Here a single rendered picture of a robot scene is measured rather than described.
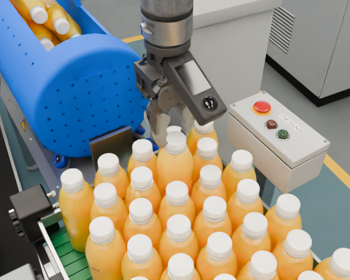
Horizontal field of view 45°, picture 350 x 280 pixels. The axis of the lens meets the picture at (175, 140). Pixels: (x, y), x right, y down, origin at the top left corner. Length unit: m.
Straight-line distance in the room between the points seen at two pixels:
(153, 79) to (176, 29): 0.10
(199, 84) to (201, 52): 0.60
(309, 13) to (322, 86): 0.43
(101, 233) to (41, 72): 0.35
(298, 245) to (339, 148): 1.86
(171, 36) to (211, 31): 0.61
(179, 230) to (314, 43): 2.03
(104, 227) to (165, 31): 0.32
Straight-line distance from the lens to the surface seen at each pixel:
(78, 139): 0.97
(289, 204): 0.75
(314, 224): 2.15
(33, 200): 0.91
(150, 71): 0.69
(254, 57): 1.37
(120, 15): 3.65
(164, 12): 0.60
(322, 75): 2.61
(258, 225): 0.72
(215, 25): 1.22
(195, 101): 0.62
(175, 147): 0.75
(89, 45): 0.88
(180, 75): 0.64
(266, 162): 0.90
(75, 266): 0.92
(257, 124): 0.89
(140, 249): 0.68
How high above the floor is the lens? 1.69
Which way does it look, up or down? 44 degrees down
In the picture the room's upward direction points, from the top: straight up
